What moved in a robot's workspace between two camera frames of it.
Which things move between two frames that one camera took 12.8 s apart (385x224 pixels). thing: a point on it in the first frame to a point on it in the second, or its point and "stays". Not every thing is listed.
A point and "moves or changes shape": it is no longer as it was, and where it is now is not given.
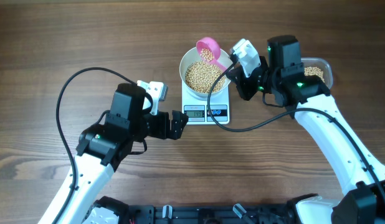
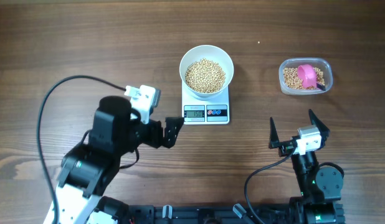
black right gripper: [241, 80] to [286, 147]
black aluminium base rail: [214, 214] stays
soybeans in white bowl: [201, 76] stays
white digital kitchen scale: [197, 107] stays
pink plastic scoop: [213, 44] moves or changes shape
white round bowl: [198, 75] stays
